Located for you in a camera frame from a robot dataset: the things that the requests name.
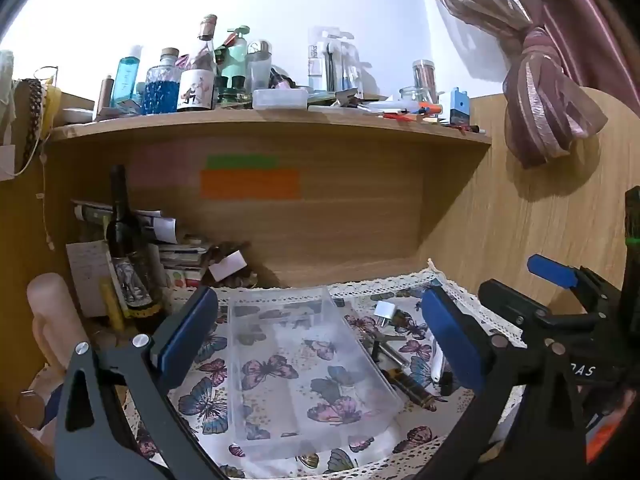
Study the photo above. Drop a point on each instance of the blue beaded glass bottle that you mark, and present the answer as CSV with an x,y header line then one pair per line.
x,y
161,90

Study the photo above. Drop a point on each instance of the metal cylinder tool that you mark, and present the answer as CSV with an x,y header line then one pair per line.
x,y
390,349

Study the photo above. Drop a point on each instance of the white pillar candle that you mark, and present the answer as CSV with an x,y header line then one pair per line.
x,y
55,310

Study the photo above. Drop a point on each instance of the blue liquid plastic bottle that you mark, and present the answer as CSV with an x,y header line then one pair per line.
x,y
125,80

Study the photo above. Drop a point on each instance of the red cloth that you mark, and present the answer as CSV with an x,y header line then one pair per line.
x,y
602,435

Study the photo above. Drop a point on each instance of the dark wine bottle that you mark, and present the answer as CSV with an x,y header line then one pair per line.
x,y
127,265

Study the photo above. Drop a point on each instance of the white paper sheet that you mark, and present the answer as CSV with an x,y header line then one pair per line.
x,y
87,275

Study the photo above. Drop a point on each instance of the glass jar of sticks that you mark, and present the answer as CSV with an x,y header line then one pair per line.
x,y
424,74

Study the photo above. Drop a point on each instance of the small white cardboard box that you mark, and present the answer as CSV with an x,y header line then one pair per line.
x,y
227,265

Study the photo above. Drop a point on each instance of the brown and gold pen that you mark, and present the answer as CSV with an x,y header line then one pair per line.
x,y
407,385

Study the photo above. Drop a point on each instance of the clear packaged stationery packs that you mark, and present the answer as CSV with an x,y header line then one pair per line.
x,y
332,62

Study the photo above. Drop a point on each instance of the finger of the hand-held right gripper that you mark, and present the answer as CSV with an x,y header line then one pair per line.
x,y
515,305
550,270

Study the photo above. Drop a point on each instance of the green sticky note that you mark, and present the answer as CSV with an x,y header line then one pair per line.
x,y
241,162

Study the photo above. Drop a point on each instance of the hanging patterned ribbon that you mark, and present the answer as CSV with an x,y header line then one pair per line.
x,y
32,115

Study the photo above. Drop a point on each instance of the clear plastic storage box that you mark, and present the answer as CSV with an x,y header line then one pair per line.
x,y
310,375

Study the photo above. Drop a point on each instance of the small bowl of shells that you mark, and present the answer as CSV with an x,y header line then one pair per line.
x,y
247,276

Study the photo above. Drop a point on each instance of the butterfly printed lace tablecloth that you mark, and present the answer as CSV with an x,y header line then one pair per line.
x,y
210,400

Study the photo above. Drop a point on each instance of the clear plastic tumbler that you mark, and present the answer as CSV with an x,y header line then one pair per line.
x,y
260,67

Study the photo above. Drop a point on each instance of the clear corked bottle white label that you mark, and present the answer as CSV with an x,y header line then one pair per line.
x,y
197,80

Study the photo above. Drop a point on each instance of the white charger plug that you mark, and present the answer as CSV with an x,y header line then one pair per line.
x,y
385,311

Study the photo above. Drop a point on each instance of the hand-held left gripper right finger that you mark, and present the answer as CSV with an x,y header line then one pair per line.
x,y
450,332

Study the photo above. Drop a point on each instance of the orange sticky note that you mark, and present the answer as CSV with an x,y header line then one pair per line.
x,y
250,184

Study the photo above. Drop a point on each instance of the wooden shelf board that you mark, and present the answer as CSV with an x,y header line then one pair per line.
x,y
270,122

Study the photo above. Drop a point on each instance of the small brown bottle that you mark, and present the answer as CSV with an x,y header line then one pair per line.
x,y
104,94

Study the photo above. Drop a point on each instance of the green pump bottle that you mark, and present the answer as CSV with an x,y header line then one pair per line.
x,y
235,57

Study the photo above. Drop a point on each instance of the small empty glass jar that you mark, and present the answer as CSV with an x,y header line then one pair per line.
x,y
415,95

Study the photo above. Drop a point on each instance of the pink striped curtain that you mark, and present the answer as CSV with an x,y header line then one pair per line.
x,y
540,75

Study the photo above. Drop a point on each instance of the dark green ink bottle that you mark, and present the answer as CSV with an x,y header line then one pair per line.
x,y
232,91

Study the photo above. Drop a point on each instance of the stack of books and magazines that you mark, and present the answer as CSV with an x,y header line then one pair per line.
x,y
182,255

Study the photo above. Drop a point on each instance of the white knife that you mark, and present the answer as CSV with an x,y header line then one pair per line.
x,y
438,362

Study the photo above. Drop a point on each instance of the clear lidded plastic container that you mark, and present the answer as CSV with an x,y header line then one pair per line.
x,y
280,99

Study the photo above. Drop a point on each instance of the pile of pens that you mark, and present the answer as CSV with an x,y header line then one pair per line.
x,y
415,110

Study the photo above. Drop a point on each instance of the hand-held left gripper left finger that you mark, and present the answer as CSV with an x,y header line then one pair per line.
x,y
186,332

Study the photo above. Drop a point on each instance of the pink sticky note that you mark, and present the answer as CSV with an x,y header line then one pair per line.
x,y
162,166

